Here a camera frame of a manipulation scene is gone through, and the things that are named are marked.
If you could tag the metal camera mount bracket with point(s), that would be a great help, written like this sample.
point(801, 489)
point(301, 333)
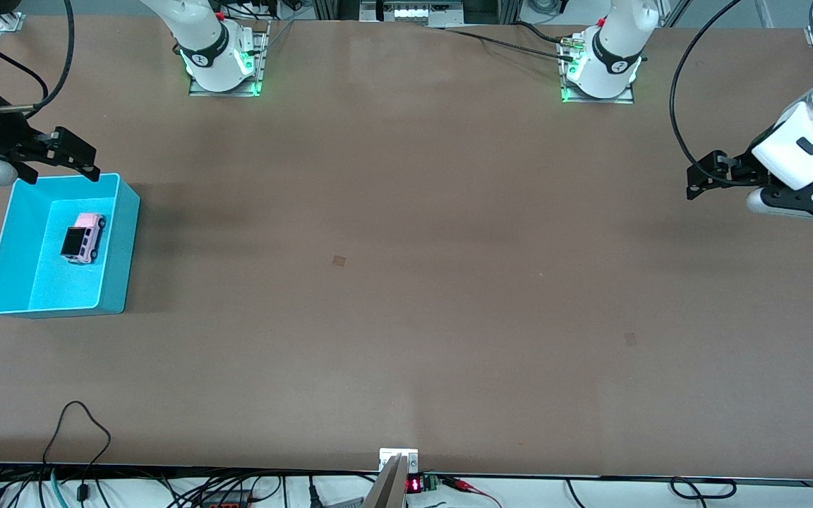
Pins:
point(392, 487)

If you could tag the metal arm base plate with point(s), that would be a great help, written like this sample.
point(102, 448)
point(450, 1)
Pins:
point(263, 63)
point(593, 100)

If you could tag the pink jeep toy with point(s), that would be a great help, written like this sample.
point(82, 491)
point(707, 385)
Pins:
point(89, 222)

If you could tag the cyan plastic storage bin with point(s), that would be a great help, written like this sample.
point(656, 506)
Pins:
point(25, 247)

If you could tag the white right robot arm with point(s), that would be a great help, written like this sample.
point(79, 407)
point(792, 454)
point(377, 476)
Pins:
point(212, 42)

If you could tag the red LED display module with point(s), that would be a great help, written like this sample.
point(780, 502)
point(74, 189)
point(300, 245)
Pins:
point(415, 485)

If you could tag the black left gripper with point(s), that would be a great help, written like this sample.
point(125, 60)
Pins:
point(743, 170)

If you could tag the metal control box with lights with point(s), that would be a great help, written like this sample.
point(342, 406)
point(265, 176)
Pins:
point(410, 13)

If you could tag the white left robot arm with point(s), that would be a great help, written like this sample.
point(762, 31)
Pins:
point(809, 144)

